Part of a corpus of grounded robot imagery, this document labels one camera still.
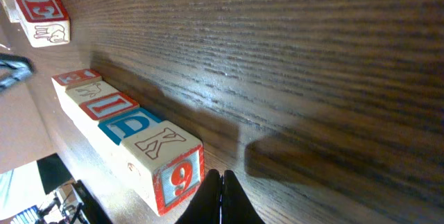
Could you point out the wooden K 9 block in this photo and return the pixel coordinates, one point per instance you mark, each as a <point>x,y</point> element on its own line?
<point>165,164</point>

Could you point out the wooden block green edge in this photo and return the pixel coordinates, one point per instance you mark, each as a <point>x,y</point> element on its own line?
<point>72,79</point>

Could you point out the wooden E block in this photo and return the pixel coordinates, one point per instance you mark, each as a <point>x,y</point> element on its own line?
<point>45,22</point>

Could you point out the wooden red I block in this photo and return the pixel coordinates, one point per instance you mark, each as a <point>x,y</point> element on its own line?
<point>91,111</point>

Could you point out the wooden D block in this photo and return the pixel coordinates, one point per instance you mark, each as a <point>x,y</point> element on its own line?
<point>111,132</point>

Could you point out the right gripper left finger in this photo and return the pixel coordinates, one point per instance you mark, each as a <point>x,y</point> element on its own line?
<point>204,207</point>

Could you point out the wooden dog block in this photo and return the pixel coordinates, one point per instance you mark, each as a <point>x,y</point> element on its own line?
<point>86,94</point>

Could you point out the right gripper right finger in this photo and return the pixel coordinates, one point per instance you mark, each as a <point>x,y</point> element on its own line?
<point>235,205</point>

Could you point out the black equipment at edge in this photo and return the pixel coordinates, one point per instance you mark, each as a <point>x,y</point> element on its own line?
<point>65,200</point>

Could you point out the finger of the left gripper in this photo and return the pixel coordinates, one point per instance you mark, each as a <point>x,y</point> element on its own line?
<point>17,68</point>

